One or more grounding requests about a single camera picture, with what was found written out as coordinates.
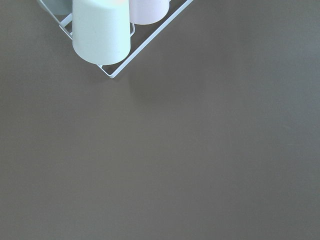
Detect white plastic cup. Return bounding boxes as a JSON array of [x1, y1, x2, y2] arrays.
[[72, 0, 131, 65]]

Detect pink plastic cup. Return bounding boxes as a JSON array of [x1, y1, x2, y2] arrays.
[[129, 0, 170, 25]]

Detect grey-blue plastic cup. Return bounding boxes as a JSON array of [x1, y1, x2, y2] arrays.
[[36, 0, 73, 16]]

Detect white wire cup rack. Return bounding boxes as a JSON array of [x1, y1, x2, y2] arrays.
[[46, 0, 192, 79]]

